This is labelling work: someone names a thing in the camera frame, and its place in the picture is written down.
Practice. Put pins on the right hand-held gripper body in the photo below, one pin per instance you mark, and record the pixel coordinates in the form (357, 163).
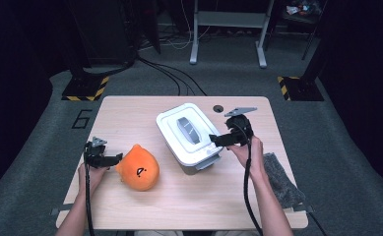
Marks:
(243, 129)

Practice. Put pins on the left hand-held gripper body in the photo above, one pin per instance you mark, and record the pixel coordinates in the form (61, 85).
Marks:
(94, 154)

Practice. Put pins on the grey transparent storage box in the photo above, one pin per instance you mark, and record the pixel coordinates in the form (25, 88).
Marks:
(192, 169)

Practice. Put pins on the grey fuzzy cloth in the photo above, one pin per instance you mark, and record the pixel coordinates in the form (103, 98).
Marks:
(282, 183)

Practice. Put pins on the person's left hand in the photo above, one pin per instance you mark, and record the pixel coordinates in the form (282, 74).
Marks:
(92, 178)

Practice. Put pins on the person's right hand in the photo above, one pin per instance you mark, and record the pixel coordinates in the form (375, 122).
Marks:
(256, 157)

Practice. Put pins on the striped black stand base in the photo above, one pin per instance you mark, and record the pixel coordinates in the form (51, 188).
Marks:
(302, 89)
(84, 88)

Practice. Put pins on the white metal stand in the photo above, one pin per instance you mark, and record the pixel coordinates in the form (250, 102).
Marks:
(231, 19)

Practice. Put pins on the dark cabinet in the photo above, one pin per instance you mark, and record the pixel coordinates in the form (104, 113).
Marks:
(103, 32)

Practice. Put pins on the pile of colourful small things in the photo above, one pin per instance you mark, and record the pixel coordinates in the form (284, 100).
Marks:
(302, 8)

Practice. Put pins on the grey table corner bracket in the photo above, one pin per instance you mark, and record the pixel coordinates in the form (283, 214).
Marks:
(62, 208)
(308, 208)

